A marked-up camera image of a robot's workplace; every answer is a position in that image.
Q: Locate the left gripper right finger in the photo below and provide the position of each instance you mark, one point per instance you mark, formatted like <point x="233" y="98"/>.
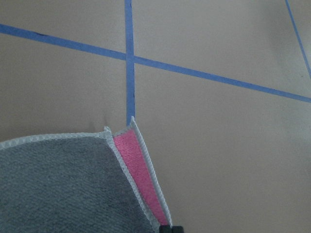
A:
<point x="177" y="229"/>

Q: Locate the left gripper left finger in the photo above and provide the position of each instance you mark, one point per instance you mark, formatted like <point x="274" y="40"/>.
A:
<point x="165" y="229"/>

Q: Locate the pink towel with grey edging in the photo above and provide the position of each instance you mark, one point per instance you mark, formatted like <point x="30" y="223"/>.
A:
<point x="80" y="183"/>

